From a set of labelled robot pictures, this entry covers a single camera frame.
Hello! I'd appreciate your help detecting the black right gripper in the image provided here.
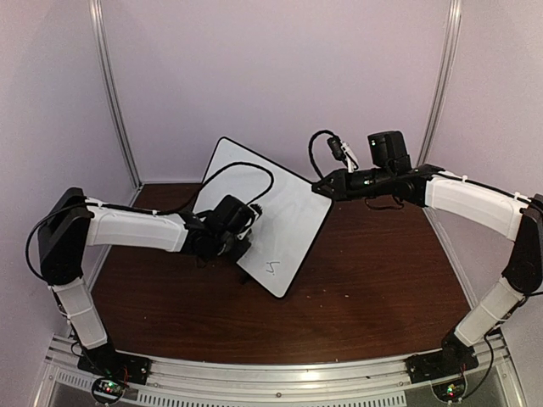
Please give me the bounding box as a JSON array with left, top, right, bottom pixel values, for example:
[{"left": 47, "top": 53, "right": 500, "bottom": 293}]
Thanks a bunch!
[{"left": 311, "top": 166, "right": 393, "bottom": 203}]

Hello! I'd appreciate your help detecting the white whiteboard with writing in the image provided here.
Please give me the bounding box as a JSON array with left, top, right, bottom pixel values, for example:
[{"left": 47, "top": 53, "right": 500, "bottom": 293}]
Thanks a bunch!
[{"left": 193, "top": 137, "right": 333, "bottom": 298}]

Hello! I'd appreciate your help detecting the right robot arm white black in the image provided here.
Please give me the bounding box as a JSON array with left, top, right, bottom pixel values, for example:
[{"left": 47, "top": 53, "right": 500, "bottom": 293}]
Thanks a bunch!
[{"left": 308, "top": 130, "right": 542, "bottom": 375}]

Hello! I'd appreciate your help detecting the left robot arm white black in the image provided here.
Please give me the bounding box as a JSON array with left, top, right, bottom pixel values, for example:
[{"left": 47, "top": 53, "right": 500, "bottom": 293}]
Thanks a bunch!
[{"left": 25, "top": 187, "right": 262, "bottom": 376}]

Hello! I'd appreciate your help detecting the black whiteboard stand foot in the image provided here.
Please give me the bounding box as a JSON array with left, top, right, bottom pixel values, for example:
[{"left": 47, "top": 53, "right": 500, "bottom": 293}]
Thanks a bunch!
[{"left": 239, "top": 274, "right": 252, "bottom": 285}]

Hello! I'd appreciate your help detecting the left circuit board with leds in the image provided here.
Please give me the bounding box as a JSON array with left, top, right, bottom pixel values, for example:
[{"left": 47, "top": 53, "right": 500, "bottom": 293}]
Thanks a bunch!
[{"left": 91, "top": 377, "right": 126, "bottom": 404}]

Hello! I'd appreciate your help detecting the circuit board with leds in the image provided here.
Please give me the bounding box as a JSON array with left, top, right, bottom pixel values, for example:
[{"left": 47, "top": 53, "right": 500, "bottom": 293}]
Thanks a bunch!
[
  {"left": 91, "top": 377, "right": 126, "bottom": 404},
  {"left": 432, "top": 378, "right": 467, "bottom": 404}
]

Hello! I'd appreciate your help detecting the right circuit board with leds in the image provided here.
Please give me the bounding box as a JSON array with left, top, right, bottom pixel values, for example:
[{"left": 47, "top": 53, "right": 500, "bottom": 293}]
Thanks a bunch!
[{"left": 432, "top": 378, "right": 467, "bottom": 404}]

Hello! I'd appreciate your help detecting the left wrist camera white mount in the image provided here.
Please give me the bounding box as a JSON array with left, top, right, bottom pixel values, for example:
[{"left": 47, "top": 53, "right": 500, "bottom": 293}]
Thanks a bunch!
[{"left": 237, "top": 203, "right": 263, "bottom": 240}]

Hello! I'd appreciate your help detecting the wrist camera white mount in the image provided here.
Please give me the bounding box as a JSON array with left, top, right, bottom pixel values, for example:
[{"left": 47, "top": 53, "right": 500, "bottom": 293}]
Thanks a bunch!
[
  {"left": 237, "top": 203, "right": 263, "bottom": 240},
  {"left": 327, "top": 136, "right": 359, "bottom": 173}
]

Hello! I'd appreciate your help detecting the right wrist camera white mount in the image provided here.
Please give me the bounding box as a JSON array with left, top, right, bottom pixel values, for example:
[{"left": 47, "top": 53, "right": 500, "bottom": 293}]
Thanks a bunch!
[{"left": 327, "top": 136, "right": 359, "bottom": 173}]

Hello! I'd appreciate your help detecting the black right camera cable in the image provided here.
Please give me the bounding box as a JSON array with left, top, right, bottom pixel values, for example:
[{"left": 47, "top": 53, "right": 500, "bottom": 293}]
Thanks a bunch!
[{"left": 307, "top": 129, "right": 339, "bottom": 179}]

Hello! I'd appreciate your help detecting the black camera cable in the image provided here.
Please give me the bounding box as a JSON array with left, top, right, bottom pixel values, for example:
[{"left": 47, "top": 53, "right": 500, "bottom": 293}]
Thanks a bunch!
[
  {"left": 101, "top": 161, "right": 275, "bottom": 217},
  {"left": 307, "top": 129, "right": 339, "bottom": 179}
]

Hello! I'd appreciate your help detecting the black left camera cable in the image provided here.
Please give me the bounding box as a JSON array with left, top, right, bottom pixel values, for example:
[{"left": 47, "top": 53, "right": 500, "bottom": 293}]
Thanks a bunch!
[{"left": 101, "top": 161, "right": 275, "bottom": 217}]

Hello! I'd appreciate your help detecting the aluminium front frame rail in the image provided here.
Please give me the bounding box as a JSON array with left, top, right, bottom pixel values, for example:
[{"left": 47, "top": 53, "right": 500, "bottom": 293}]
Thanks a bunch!
[{"left": 33, "top": 186, "right": 527, "bottom": 407}]

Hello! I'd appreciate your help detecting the left aluminium corner post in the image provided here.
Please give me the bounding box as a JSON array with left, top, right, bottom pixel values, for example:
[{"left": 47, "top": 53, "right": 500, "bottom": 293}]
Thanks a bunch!
[{"left": 88, "top": 0, "right": 143, "bottom": 189}]

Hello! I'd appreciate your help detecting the aluminium corner post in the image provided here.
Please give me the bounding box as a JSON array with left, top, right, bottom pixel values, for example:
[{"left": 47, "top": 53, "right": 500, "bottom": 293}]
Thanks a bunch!
[
  {"left": 417, "top": 0, "right": 462, "bottom": 165},
  {"left": 88, "top": 0, "right": 143, "bottom": 189}
]

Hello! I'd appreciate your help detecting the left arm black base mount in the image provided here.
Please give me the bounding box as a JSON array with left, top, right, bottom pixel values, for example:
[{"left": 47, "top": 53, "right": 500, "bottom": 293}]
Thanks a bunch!
[{"left": 77, "top": 343, "right": 151, "bottom": 385}]

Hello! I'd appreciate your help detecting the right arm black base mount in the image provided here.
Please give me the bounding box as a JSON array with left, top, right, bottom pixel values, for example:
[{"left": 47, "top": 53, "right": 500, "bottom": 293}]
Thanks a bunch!
[{"left": 405, "top": 347, "right": 479, "bottom": 383}]

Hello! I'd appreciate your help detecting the right aluminium corner post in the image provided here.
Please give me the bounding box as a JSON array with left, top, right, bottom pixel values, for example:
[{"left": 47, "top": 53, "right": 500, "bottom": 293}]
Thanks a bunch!
[{"left": 417, "top": 0, "right": 462, "bottom": 165}]

